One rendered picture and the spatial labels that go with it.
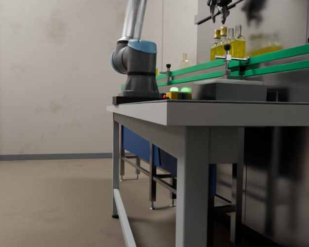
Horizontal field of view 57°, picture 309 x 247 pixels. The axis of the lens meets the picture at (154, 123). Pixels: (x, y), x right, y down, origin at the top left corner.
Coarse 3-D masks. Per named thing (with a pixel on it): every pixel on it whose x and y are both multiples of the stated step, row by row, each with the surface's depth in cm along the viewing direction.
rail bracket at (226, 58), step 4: (224, 48) 121; (228, 48) 120; (228, 52) 120; (216, 56) 119; (220, 56) 119; (224, 56) 120; (228, 56) 120; (224, 60) 121; (228, 60) 120; (240, 60) 124; (244, 60) 124; (248, 60) 124; (228, 64) 121; (228, 68) 121; (224, 72) 121; (228, 72) 120
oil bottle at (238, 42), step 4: (236, 36) 135; (240, 36) 136; (232, 40) 137; (236, 40) 135; (240, 40) 135; (244, 40) 136; (232, 44) 137; (236, 44) 135; (240, 44) 135; (244, 44) 136; (232, 48) 137; (236, 48) 135; (240, 48) 135; (244, 48) 136; (232, 52) 137; (236, 52) 135; (240, 52) 136; (244, 52) 136; (232, 56) 137; (236, 56) 135; (240, 56) 136; (244, 56) 137
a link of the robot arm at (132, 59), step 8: (136, 40) 110; (144, 40) 110; (128, 48) 114; (136, 48) 110; (144, 48) 109; (152, 48) 111; (128, 56) 113; (136, 56) 110; (144, 56) 110; (152, 56) 111; (128, 64) 113; (136, 64) 110; (144, 64) 110; (152, 64) 111; (152, 72) 112
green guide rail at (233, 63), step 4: (232, 60) 132; (236, 60) 129; (232, 64) 132; (236, 64) 129; (240, 64) 128; (232, 68) 132; (236, 68) 130; (232, 72) 132; (236, 72) 129; (220, 76) 141; (196, 80) 162; (172, 84) 192
